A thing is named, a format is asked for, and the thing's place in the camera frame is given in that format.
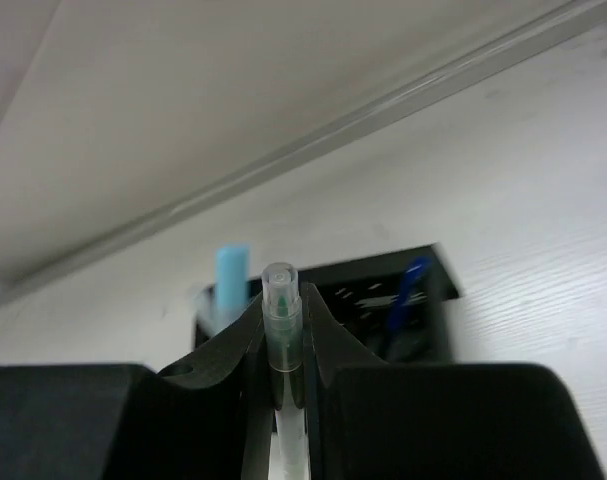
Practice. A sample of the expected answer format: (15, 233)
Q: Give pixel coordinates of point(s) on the green cap highlighter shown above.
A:
(204, 316)

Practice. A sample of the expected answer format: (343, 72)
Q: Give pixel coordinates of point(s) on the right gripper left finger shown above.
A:
(207, 415)

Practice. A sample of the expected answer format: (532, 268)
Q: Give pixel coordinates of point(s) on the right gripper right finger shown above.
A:
(369, 419)

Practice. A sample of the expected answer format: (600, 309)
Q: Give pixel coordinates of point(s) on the green pen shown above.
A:
(283, 328)

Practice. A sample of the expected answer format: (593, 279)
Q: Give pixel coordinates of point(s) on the blue cap highlighter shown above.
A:
(231, 289)

